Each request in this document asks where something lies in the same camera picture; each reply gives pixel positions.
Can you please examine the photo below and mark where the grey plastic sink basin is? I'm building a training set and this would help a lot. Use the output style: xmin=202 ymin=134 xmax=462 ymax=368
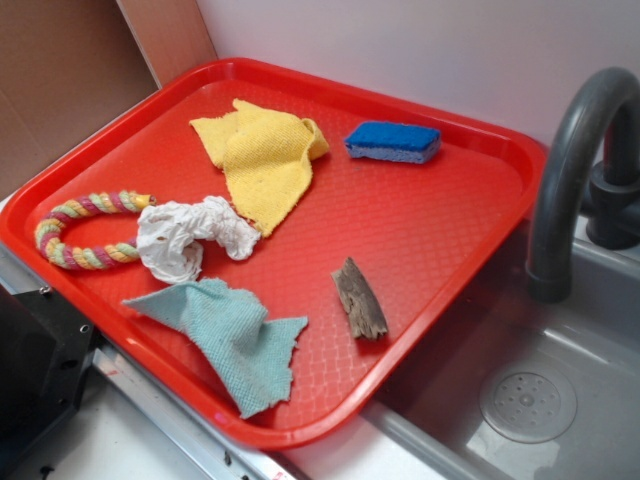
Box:
xmin=365 ymin=228 xmax=639 ymax=479

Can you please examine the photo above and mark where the brown cardboard panel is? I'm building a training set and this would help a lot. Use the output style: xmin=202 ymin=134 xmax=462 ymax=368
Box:
xmin=1 ymin=1 xmax=217 ymax=197

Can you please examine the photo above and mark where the sink drain cover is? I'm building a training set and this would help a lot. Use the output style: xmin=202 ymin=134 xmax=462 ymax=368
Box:
xmin=479 ymin=366 xmax=578 ymax=444

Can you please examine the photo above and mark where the crumpled white paper towel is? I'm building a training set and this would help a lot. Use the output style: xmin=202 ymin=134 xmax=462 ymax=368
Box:
xmin=136 ymin=196 xmax=261 ymax=285

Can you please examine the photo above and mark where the blue sponge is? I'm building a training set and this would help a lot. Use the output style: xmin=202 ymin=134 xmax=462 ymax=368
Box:
xmin=344 ymin=121 xmax=441 ymax=165

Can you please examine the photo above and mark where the brown wood chip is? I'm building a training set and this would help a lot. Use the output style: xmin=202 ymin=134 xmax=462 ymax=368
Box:
xmin=331 ymin=257 xmax=388 ymax=341

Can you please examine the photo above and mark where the light blue cloth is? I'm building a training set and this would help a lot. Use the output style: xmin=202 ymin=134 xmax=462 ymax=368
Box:
xmin=123 ymin=279 xmax=308 ymax=419

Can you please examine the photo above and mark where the multicolour rope ring toy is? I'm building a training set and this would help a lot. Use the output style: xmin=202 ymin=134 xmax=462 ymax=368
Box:
xmin=34 ymin=190 xmax=157 ymax=271

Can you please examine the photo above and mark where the red plastic tray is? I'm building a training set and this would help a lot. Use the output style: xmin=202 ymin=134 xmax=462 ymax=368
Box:
xmin=1 ymin=59 xmax=545 ymax=450

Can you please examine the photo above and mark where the grey curved faucet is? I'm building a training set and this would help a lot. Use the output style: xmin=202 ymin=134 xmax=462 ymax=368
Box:
xmin=526 ymin=67 xmax=639 ymax=303

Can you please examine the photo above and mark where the yellow cloth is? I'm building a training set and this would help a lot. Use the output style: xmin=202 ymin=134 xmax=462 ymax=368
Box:
xmin=190 ymin=99 xmax=329 ymax=237

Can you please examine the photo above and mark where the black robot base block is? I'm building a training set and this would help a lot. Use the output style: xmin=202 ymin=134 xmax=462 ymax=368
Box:
xmin=1 ymin=288 xmax=97 ymax=479

